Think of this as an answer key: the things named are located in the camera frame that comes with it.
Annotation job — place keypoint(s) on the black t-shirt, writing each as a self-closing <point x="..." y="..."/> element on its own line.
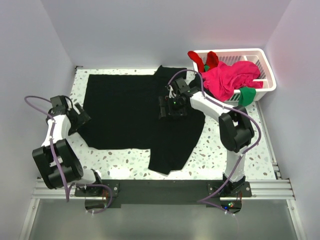
<point x="124" y="114"/>

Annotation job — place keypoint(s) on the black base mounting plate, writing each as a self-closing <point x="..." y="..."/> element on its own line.
<point x="150" y="192"/>

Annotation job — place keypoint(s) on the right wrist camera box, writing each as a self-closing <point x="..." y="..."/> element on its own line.
<point x="179" y="86"/>

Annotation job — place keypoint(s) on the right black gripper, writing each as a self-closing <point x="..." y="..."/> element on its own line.
<point x="165" y="101"/>

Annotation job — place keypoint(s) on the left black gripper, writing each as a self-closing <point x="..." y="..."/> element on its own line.
<point x="82" y="118"/>

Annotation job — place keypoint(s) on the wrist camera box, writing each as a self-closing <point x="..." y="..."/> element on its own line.
<point x="61" y="105"/>
<point x="179" y="86"/>

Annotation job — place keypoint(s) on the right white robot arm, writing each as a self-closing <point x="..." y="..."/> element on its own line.
<point x="235" y="130"/>

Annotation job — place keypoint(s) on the pink t-shirt in basket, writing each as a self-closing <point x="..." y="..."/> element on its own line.
<point x="230" y="77"/>

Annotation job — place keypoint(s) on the green garment in basket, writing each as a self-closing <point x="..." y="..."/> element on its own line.
<point x="247" y="95"/>

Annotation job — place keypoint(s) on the white plastic laundry basket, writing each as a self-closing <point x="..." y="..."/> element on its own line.
<point x="256" y="56"/>

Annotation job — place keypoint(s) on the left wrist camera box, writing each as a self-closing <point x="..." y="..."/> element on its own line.
<point x="61" y="105"/>

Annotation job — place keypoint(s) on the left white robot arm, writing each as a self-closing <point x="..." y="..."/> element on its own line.
<point x="55" y="159"/>

